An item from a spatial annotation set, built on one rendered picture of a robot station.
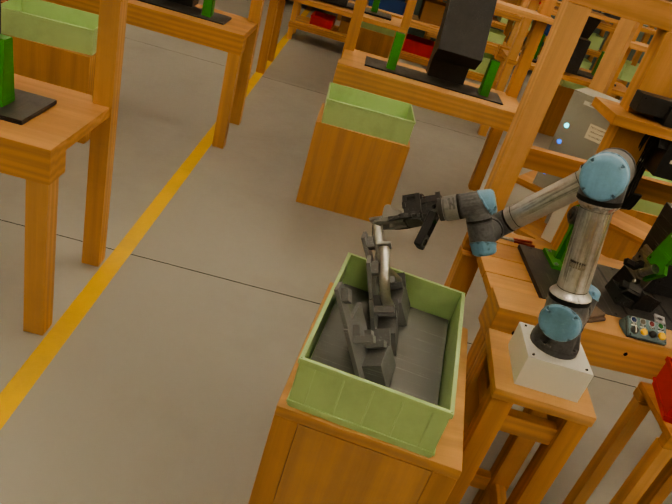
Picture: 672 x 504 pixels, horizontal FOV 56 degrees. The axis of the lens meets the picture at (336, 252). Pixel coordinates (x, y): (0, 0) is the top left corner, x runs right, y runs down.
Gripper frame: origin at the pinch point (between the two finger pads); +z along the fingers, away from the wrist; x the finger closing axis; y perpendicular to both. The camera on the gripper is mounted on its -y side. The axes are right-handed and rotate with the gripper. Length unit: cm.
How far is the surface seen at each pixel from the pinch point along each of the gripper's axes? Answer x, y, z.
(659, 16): -41, 80, -100
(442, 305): -33.6, -18.8, -12.1
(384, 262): 13.5, -16.5, -3.9
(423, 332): -25.6, -29.0, -6.2
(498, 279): -66, -3, -30
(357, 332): 16.2, -35.8, 4.3
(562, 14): -32, 84, -67
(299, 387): 19, -49, 20
